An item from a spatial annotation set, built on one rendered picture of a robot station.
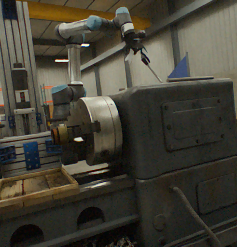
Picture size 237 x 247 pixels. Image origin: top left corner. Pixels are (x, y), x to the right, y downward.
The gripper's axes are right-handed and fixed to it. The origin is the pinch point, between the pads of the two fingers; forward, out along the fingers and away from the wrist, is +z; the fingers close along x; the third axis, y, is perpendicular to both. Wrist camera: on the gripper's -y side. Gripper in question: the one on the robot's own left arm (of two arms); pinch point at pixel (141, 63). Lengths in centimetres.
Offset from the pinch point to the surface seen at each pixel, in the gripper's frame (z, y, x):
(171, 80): 20.2, -24.9, 8.5
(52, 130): 27, 1, 58
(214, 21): -408, 498, -977
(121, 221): 72, -6, 43
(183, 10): -530, 591, -918
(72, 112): 20, 6, 46
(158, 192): 65, -15, 27
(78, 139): 33, 4, 47
